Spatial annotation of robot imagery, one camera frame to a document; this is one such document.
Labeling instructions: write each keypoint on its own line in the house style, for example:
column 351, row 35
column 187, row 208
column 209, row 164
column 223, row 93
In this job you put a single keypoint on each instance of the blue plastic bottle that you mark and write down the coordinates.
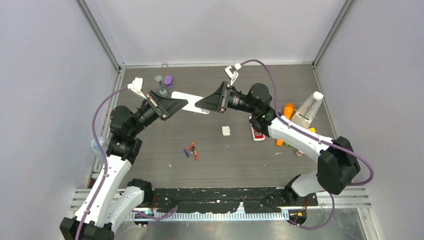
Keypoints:
column 100, row 144

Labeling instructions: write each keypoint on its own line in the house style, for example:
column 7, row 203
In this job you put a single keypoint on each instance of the white battery cover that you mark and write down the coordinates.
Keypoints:
column 225, row 130

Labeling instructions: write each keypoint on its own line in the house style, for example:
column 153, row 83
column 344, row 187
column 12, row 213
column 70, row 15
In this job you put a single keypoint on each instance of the purple plastic cup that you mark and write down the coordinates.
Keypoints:
column 168, row 81

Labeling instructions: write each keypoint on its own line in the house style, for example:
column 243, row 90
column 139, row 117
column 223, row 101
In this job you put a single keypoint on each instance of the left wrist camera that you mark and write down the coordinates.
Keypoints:
column 136, row 87

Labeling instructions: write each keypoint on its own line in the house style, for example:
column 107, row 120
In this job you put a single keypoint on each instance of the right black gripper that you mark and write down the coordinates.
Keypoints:
column 219, row 101

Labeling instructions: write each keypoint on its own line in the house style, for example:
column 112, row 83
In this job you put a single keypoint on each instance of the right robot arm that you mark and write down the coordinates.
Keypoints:
column 336, row 164

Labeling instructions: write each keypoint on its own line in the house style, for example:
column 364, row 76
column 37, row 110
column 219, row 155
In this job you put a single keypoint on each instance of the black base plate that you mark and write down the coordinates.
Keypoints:
column 224, row 200

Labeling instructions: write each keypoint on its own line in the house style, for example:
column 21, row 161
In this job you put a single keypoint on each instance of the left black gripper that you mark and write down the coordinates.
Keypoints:
column 166, row 107

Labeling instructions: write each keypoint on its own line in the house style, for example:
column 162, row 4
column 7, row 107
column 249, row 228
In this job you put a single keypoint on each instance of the purple battery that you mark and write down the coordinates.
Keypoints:
column 186, row 153

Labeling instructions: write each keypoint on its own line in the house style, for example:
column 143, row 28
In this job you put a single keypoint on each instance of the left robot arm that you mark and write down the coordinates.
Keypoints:
column 99, row 217

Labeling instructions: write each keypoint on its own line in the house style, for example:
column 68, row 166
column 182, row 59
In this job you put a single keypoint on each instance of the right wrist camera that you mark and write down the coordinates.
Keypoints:
column 232, row 72

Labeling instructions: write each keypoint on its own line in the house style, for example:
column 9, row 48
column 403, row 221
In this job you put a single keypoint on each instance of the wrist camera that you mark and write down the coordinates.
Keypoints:
column 232, row 72
column 136, row 87

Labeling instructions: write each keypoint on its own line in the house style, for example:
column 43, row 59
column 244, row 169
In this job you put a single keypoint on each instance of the white remote control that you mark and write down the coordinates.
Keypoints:
column 192, row 99

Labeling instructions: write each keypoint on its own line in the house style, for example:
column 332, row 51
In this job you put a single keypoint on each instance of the red and white remote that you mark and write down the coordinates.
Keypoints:
column 256, row 135

